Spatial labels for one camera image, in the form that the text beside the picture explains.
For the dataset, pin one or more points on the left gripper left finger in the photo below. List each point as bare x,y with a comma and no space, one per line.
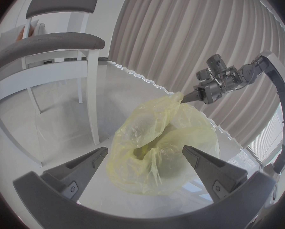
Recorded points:
73,173

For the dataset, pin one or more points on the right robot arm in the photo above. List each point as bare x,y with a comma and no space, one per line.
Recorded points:
283,87

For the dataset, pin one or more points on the white chair with grey cushions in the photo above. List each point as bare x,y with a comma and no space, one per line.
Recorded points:
49,42

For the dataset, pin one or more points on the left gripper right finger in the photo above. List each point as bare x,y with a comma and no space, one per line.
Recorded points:
216,173

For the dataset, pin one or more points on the beige curtain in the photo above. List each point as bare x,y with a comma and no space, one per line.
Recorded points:
192,32

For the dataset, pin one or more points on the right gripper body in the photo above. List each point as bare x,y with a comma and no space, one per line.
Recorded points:
210,92

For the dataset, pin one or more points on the pale grey sofa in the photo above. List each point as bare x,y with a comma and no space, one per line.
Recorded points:
11,38

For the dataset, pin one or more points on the orange pillow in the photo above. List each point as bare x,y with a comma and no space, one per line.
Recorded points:
22,32

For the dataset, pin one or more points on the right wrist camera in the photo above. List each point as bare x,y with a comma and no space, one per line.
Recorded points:
216,63

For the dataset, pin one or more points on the yellow plastic bag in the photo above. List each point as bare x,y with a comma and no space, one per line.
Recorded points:
166,151

